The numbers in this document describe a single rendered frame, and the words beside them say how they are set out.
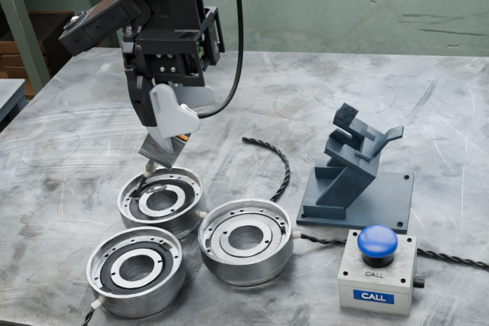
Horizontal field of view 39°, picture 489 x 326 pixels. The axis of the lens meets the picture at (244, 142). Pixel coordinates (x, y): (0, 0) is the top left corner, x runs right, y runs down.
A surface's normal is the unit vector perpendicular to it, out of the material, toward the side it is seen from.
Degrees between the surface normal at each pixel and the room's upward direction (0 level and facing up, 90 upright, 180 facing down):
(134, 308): 90
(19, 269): 0
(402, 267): 0
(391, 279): 0
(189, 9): 90
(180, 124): 86
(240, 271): 90
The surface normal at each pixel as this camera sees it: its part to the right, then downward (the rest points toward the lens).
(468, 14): -0.29, 0.60
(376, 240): -0.15, -0.77
